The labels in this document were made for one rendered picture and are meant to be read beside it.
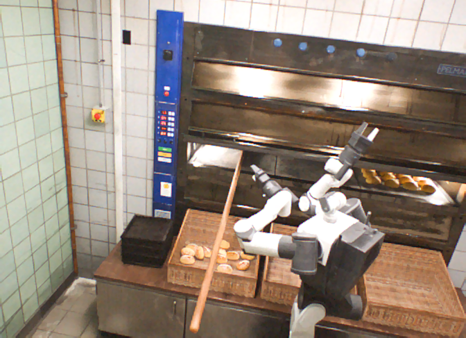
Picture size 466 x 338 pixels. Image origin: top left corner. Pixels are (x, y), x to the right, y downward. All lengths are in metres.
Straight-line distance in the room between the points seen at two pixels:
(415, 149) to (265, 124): 0.93
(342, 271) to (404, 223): 1.19
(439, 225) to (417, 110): 0.81
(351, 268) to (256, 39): 1.39
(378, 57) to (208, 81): 1.01
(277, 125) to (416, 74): 0.85
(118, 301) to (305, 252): 1.51
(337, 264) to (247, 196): 1.12
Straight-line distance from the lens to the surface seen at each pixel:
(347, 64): 2.30
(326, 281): 1.63
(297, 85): 2.28
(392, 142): 2.45
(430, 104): 2.44
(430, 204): 2.68
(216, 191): 2.55
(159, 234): 2.49
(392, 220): 2.67
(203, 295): 1.44
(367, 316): 2.44
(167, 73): 2.36
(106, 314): 2.72
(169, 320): 2.56
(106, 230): 3.03
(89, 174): 2.86
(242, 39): 2.28
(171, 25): 2.33
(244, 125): 2.34
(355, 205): 1.76
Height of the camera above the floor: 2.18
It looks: 22 degrees down
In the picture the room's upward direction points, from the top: 6 degrees clockwise
